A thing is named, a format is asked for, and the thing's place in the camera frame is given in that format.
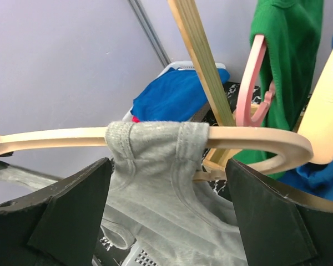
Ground blue tank top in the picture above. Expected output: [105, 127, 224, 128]
[280, 38, 333, 201]

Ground beige plastic hanger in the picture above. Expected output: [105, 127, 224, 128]
[0, 126, 314, 174]

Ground pink hanger under green top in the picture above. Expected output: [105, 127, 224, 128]
[235, 34, 276, 127]

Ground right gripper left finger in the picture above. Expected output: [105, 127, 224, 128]
[0, 158, 112, 265]

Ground folded blue cloth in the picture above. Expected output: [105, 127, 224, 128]
[130, 68, 230, 122]

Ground pink red folded clothes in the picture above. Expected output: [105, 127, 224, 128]
[132, 116, 140, 123]

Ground grey tank top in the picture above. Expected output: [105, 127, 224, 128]
[99, 121, 247, 265]

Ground white centre basket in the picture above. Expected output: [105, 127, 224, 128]
[122, 241, 168, 266]

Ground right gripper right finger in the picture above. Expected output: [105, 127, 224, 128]
[226, 159, 333, 265]

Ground cream wooden hanger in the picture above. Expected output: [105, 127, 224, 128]
[297, 50, 333, 165]

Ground green tank top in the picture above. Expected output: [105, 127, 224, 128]
[235, 0, 325, 181]

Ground wooden clothes rack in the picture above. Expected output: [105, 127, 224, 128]
[166, 0, 260, 178]

